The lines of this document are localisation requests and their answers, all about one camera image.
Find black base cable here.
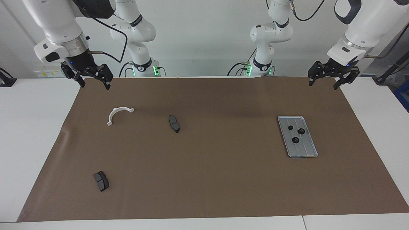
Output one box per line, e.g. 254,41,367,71
228,61,248,76
119,62,134,78

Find long grey brake pad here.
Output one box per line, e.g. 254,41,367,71
168,115,180,134

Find black stand pole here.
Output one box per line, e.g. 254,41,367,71
374,51,409,85

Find short grey brake pad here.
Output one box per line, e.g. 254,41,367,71
93,171,110,192

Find black right base cable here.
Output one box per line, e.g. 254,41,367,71
119,62,134,78

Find white curved plastic bracket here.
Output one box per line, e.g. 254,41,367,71
106,107,135,126

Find blue crate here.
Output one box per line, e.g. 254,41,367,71
394,80,409,113

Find black left base cable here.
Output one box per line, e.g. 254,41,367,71
228,61,248,76

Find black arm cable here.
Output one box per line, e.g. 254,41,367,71
289,0,409,60
88,16,128,63

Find brown table mat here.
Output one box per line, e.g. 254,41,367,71
17,76,409,223

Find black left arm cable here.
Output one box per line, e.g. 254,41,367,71
289,0,409,60

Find silver metal tray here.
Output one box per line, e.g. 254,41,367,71
277,116,319,158

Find black clamp mount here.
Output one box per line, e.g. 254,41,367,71
0,68,17,87

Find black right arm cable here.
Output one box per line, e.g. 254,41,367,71
88,16,128,63

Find white wall socket box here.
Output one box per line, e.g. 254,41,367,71
34,62,68,78

